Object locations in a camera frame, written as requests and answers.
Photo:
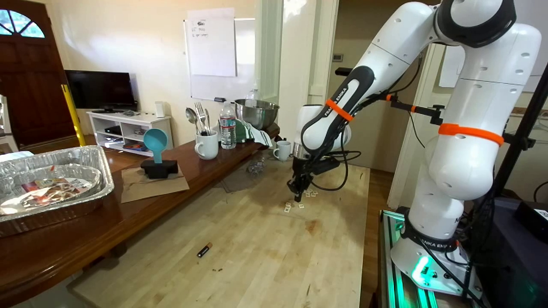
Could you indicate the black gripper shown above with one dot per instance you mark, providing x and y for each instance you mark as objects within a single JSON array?
[{"x": 303, "y": 172}]

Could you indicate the pile of white letter tiles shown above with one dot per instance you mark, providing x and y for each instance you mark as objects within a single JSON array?
[{"x": 310, "y": 194}]

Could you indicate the white mug near front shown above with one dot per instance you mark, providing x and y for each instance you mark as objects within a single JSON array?
[{"x": 281, "y": 151}]

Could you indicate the crumpled plastic wrapper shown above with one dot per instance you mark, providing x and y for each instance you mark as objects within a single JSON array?
[{"x": 255, "y": 168}]

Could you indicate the green striped white towel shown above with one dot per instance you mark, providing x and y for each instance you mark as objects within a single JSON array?
[{"x": 258, "y": 136}]

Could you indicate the large steel mixing bowl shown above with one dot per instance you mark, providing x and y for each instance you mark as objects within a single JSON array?
[{"x": 260, "y": 115}]

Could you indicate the clear plastic water bottle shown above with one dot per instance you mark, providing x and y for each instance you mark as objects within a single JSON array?
[{"x": 228, "y": 129}]

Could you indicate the white mug with spoon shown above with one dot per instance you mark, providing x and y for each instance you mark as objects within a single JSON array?
[{"x": 207, "y": 146}]

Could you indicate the small black object on table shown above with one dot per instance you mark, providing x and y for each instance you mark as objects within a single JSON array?
[{"x": 204, "y": 250}]

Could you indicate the teal scoop on black base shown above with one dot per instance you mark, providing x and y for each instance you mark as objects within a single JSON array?
[{"x": 156, "y": 141}]

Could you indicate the white tv shelf unit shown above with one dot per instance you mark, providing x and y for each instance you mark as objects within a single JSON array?
[{"x": 125, "y": 132}]

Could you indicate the black flat television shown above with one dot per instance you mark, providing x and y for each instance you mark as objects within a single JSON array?
[{"x": 101, "y": 89}]

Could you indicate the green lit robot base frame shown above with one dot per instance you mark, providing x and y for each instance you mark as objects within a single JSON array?
[{"x": 421, "y": 278}]

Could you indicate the white paper wall chart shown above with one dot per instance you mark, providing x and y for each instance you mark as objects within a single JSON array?
[{"x": 210, "y": 41}]

